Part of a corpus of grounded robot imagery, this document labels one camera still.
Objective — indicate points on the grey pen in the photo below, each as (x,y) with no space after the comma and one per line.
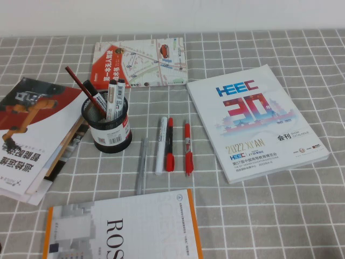
(142,167)

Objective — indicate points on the red pen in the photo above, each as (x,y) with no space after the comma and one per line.
(188,145)

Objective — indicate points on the black mesh pen holder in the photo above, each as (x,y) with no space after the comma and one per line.
(113,135)

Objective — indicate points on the all white marker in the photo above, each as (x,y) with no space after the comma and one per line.
(161,145)

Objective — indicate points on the red black marker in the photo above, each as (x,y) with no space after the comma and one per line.
(169,162)

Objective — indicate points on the white marker black cap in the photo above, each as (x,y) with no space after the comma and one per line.
(94,94)
(111,99)
(120,97)

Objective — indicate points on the red map cover book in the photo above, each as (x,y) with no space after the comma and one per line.
(145,62)

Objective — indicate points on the white HEEC show catalogue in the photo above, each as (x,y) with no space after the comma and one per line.
(256,126)

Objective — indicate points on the dark red pencil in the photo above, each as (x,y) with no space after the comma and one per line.
(81,85)

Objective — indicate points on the orange edged ROS book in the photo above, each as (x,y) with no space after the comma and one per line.
(134,229)

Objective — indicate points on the grey white checked tablecloth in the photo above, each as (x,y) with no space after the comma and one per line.
(269,215)

